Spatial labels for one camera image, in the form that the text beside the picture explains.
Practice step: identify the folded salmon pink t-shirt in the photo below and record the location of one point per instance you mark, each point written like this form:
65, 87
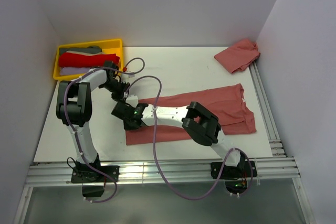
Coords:
239, 56

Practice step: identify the aluminium rail frame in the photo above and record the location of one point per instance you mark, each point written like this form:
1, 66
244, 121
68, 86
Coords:
279, 166

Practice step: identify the rolled grey t-shirt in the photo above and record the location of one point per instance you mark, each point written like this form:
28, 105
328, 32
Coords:
90, 49

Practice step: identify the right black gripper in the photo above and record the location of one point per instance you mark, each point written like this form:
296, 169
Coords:
128, 126

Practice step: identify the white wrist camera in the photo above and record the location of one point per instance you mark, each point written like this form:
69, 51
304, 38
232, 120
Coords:
127, 75
132, 100

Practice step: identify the yellow plastic tray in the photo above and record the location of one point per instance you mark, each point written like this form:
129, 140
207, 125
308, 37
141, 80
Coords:
110, 46

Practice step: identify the rolled red t-shirt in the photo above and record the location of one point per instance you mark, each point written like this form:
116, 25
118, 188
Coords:
70, 59

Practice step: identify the rolled beige t-shirt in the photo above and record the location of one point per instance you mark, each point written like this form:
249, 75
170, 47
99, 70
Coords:
83, 53

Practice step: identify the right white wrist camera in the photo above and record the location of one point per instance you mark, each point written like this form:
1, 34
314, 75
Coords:
132, 100

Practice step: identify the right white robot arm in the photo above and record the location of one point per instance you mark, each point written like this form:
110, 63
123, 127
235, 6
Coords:
198, 122

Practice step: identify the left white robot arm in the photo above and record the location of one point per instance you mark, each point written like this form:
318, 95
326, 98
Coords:
74, 109

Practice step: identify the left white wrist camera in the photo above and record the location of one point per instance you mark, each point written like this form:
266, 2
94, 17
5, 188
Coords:
127, 75

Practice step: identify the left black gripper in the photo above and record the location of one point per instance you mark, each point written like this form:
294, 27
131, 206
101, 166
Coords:
121, 96

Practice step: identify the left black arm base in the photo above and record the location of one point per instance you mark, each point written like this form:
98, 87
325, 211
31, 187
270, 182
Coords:
94, 183

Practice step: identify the rolled lilac t-shirt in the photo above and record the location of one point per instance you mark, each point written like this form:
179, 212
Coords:
67, 71

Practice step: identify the salmon pink t-shirt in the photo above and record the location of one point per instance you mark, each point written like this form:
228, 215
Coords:
239, 56
227, 103

